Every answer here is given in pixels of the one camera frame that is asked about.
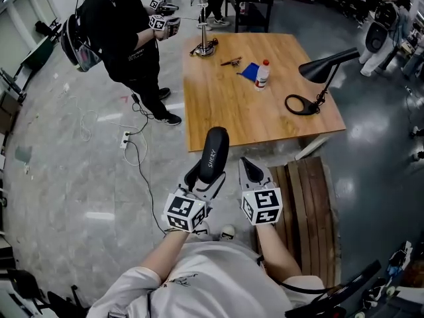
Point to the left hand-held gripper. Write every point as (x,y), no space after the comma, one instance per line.
(184,211)

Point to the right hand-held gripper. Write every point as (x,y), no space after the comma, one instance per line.
(262,207)

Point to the black oval case item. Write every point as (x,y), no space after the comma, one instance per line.
(215,151)

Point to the person's right forearm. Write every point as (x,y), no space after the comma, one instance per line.
(276,253)

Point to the person's left forearm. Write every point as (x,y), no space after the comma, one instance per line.
(165,257)

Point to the person's left shoe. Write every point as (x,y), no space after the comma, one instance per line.
(202,228)

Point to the person's shoe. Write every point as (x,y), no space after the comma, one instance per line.
(228,232)
(202,228)

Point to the person's right shoe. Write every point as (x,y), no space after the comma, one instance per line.
(228,232)

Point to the wooden table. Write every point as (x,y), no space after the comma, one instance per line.
(232,111)

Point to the wooden slat bench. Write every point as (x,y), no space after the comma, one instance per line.
(308,217)

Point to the white power strip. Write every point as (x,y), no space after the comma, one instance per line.
(125,139)

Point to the white bottle with red cap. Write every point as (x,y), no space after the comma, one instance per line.
(262,76)

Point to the person's white shirt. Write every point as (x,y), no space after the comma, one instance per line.
(205,283)

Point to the blue cloth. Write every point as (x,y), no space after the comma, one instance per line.
(249,71)

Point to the black desk lamp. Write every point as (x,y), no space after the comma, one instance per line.
(318,68)

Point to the silver metal lamp stand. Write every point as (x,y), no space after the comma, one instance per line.
(204,35)

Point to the black work table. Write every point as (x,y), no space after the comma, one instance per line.
(251,2)

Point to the black chair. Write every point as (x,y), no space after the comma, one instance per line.
(39,296)

